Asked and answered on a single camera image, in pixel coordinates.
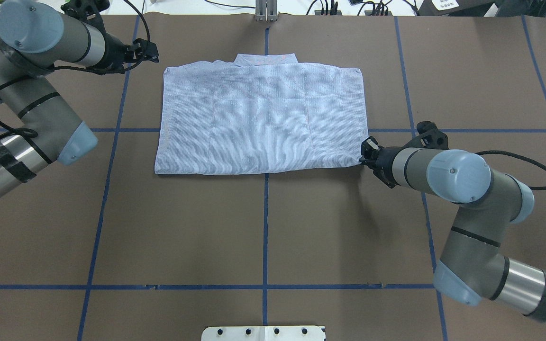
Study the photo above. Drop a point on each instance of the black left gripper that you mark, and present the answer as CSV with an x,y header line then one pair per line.
x,y
113,53

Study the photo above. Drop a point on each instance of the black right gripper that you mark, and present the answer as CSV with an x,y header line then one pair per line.
x,y
385,161

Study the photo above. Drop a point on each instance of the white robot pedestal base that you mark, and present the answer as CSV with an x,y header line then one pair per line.
x,y
265,333

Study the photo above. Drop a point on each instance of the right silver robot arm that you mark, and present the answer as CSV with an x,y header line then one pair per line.
x,y
471,267

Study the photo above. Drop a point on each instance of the aluminium frame post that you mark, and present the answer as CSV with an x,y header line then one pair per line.
x,y
266,10

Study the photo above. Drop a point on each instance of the light blue striped shirt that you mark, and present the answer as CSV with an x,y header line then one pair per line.
x,y
260,114

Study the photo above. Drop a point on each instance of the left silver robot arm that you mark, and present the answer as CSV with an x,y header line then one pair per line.
x,y
36,40

